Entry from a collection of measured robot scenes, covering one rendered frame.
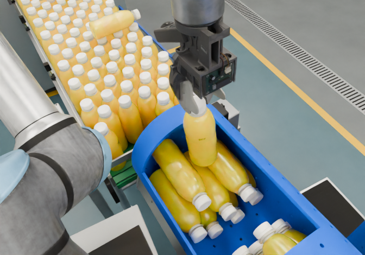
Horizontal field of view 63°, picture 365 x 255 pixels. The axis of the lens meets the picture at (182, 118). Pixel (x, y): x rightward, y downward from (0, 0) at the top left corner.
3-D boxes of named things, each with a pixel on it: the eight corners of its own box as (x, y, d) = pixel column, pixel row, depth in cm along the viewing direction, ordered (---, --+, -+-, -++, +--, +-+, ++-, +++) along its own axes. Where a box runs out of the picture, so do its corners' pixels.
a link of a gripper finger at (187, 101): (190, 133, 55) (194, 95, 49) (173, 114, 58) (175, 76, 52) (203, 127, 56) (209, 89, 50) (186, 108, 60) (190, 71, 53)
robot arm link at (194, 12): (158, -17, 40) (207, -34, 43) (163, 14, 44) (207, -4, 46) (189, 5, 36) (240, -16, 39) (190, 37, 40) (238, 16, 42)
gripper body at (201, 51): (199, 103, 48) (196, 40, 39) (171, 75, 53) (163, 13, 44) (236, 83, 50) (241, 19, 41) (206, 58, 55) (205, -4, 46)
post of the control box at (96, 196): (127, 249, 171) (60, 154, 95) (124, 243, 174) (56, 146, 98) (133, 246, 172) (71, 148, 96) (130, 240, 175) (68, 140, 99)
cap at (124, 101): (133, 102, 96) (132, 98, 95) (124, 109, 95) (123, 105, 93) (126, 96, 98) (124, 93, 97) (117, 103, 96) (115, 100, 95)
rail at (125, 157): (108, 170, 96) (106, 165, 94) (107, 168, 96) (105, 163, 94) (208, 115, 108) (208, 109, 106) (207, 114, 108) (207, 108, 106)
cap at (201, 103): (186, 102, 62) (184, 96, 60) (204, 99, 62) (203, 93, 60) (188, 116, 59) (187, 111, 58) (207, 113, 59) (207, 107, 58)
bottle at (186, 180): (157, 160, 83) (194, 213, 72) (146, 151, 77) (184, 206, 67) (176, 144, 83) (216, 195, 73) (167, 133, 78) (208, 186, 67)
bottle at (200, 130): (188, 146, 77) (177, 97, 63) (214, 141, 77) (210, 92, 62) (192, 170, 73) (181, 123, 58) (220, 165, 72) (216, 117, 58)
